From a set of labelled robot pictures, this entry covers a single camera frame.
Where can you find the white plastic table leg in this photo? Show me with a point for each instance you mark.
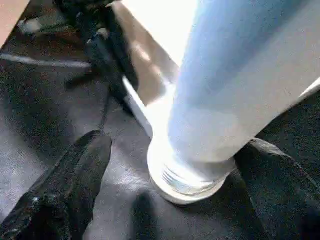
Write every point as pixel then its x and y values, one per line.
pixel 240 75

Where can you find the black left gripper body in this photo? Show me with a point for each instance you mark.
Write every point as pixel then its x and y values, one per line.
pixel 85 12

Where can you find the white plastic table top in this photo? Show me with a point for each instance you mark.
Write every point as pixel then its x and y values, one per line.
pixel 160 30

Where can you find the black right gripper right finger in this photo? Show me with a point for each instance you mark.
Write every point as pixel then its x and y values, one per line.
pixel 290 205

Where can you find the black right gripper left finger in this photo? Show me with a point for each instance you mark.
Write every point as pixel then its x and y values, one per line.
pixel 60 200

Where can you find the black table mat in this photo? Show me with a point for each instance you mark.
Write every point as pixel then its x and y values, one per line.
pixel 40 115

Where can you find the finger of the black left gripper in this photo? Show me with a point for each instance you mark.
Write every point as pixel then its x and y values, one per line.
pixel 112 70

